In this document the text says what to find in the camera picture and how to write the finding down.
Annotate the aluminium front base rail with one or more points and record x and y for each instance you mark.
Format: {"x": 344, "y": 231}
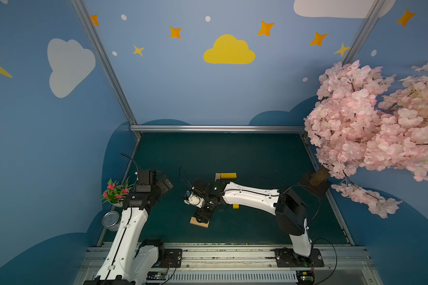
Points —
{"x": 234, "y": 264}

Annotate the small pink flower pot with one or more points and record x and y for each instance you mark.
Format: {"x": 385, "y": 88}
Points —
{"x": 116, "y": 193}

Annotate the pink blossom artificial tree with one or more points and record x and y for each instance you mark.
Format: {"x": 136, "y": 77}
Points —
{"x": 356, "y": 123}

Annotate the left aluminium corner post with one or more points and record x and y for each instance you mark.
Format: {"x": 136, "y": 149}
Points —
{"x": 87, "y": 22}

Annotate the right aluminium corner post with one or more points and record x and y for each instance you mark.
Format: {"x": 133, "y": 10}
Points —
{"x": 364, "y": 31}

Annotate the left green circuit board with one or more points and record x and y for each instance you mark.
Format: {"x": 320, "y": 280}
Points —
{"x": 156, "y": 276}

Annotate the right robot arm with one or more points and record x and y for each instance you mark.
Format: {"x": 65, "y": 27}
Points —
{"x": 286, "y": 206}

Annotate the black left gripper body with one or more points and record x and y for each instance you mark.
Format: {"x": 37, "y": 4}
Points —
{"x": 165, "y": 181}

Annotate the right green circuit board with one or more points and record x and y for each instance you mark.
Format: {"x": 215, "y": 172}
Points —
{"x": 305, "y": 278}

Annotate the green circuit board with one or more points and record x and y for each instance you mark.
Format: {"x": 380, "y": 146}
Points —
{"x": 156, "y": 276}
{"x": 305, "y": 278}

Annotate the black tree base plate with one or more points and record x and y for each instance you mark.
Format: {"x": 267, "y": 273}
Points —
{"x": 316, "y": 182}

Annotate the horizontal aluminium back rail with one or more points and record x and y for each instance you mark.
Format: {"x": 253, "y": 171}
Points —
{"x": 216, "y": 129}

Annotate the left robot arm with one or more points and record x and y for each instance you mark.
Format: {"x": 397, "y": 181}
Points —
{"x": 128, "y": 263}

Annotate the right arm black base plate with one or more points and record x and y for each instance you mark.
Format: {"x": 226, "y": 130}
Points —
{"x": 287, "y": 258}

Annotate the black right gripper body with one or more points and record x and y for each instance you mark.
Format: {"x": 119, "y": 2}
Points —
{"x": 207, "y": 202}

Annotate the left aluminium side rail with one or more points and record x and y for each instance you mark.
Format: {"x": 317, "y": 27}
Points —
{"x": 116, "y": 166}

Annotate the silver metal tin can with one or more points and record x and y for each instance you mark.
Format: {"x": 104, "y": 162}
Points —
{"x": 111, "y": 221}

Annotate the aluminium corner post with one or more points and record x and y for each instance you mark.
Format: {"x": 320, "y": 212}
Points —
{"x": 364, "y": 31}
{"x": 87, "y": 22}

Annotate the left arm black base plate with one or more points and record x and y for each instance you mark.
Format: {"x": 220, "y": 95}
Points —
{"x": 172, "y": 259}

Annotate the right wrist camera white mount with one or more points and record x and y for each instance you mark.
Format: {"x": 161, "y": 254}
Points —
{"x": 190, "y": 198}

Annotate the natural wood block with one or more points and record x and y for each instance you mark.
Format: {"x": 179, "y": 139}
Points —
{"x": 194, "y": 221}
{"x": 217, "y": 175}

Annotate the yellow block top bar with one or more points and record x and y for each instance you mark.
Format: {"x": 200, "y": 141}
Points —
{"x": 228, "y": 175}

